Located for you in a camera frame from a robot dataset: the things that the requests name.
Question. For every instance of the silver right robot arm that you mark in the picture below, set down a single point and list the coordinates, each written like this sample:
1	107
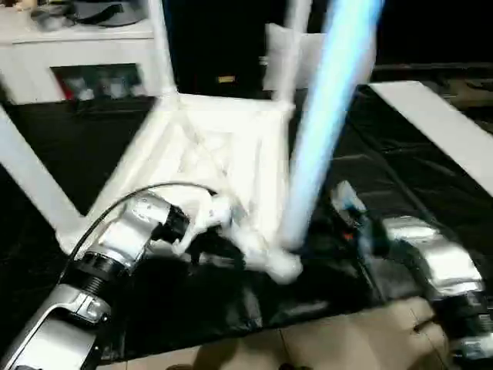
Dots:
443	254

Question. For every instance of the small yellow label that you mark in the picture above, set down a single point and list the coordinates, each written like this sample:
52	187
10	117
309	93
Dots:
226	79

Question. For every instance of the white plastic table leg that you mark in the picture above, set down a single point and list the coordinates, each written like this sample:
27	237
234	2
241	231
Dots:
329	115
290	58
163	50
34	169

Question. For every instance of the grey cushion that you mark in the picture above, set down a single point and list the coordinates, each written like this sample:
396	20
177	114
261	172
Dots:
271	58

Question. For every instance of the thin black bar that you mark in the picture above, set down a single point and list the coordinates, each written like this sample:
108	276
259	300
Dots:
423	68

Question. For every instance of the black table mat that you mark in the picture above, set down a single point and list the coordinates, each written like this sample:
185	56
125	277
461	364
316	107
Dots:
385	146

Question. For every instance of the white cabinet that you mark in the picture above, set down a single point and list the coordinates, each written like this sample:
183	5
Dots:
77	50

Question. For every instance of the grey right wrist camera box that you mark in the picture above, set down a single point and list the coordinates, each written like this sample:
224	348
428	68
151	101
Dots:
344	196

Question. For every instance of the white low table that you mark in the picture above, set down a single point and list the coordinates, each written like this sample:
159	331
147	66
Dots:
443	115

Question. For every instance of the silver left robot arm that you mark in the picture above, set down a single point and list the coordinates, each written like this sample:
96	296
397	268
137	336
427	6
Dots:
131	227

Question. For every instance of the black sofa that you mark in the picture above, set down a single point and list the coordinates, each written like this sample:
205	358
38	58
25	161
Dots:
215	38

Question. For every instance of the black metal table frame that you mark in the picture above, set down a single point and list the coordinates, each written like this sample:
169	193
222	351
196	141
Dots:
426	327

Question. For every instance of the white plastic table top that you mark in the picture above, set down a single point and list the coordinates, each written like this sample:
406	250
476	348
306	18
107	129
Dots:
239	127

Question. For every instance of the grey bag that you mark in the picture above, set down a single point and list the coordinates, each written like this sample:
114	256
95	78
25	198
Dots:
108	11

